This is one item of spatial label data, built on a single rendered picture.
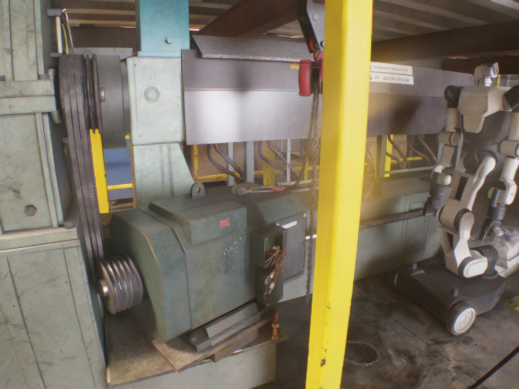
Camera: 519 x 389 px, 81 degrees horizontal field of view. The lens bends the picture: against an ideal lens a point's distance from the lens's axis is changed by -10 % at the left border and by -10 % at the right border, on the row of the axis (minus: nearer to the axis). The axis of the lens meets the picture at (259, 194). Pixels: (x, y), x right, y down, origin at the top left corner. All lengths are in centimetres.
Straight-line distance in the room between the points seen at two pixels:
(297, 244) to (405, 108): 138
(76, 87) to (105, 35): 206
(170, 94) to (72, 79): 67
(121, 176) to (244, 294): 317
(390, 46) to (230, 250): 278
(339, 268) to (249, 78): 115
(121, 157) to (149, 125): 257
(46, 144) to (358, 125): 97
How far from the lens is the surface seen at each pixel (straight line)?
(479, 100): 212
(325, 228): 106
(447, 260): 238
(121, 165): 432
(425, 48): 330
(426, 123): 272
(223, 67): 182
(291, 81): 197
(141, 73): 175
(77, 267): 129
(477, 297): 233
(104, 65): 167
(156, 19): 181
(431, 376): 193
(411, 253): 289
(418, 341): 211
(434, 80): 280
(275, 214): 141
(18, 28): 129
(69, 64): 125
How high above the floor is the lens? 126
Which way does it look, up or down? 16 degrees down
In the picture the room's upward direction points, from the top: straight up
